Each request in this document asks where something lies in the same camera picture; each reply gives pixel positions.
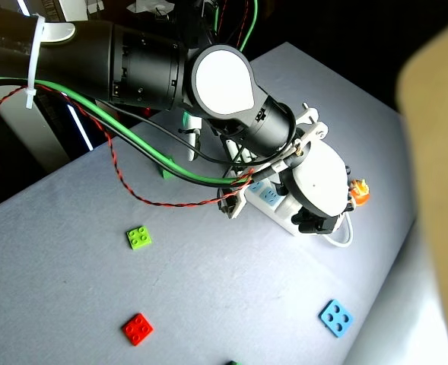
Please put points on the white light strip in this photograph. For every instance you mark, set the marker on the white light strip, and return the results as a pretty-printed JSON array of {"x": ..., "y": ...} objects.
[{"x": 81, "y": 127}]

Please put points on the blue four-hole block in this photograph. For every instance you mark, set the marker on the blue four-hole block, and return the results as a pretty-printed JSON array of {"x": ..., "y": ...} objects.
[{"x": 336, "y": 318}]

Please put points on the red toy brick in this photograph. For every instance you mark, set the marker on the red toy brick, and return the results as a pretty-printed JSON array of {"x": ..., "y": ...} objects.
[{"x": 137, "y": 329}]

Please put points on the grey table cloth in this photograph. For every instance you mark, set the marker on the grey table cloth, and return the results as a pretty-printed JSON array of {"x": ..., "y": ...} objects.
[{"x": 227, "y": 273}]

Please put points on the white power strip blue sockets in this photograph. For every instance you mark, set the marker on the white power strip blue sockets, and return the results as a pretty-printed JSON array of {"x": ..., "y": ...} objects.
[{"x": 269, "y": 195}]

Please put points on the green cube with number 7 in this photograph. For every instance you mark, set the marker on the green cube with number 7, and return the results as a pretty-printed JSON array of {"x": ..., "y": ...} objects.
[{"x": 166, "y": 175}]

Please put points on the grey frame panel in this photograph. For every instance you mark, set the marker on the grey frame panel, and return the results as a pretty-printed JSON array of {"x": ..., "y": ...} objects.
[{"x": 29, "y": 133}]

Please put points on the lime green toy brick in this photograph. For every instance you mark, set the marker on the lime green toy brick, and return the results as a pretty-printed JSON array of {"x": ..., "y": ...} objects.
[{"x": 138, "y": 237}]

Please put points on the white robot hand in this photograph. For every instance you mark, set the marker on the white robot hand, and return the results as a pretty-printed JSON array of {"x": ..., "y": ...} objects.
[
  {"x": 318, "y": 182},
  {"x": 194, "y": 138}
]

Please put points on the tan blurred panel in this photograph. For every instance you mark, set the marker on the tan blurred panel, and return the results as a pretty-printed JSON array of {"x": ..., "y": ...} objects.
[{"x": 436, "y": 152}]

